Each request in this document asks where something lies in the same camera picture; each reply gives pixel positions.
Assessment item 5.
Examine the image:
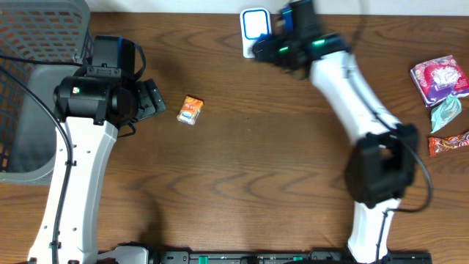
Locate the orange white tissue pack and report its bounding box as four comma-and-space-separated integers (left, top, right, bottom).
177, 96, 204, 125

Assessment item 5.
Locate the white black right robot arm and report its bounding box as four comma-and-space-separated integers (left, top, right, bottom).
252, 1, 418, 263

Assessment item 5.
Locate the teal snack wrapper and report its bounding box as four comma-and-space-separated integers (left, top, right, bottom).
431, 95, 462, 133

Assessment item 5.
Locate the orange Top chocolate bar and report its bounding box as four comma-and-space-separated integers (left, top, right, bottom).
428, 131, 468, 157

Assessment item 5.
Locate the white barcode scanner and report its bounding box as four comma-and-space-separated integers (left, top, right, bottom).
240, 7, 272, 59

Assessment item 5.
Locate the grey plastic basket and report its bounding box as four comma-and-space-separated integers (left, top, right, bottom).
1, 0, 93, 185

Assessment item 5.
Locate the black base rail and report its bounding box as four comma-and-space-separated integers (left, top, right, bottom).
149, 249, 433, 264

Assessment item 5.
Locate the pink purple liner pack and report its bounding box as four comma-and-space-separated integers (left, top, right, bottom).
410, 55, 468, 108

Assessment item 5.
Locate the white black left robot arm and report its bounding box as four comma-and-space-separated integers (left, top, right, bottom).
28, 36, 166, 264

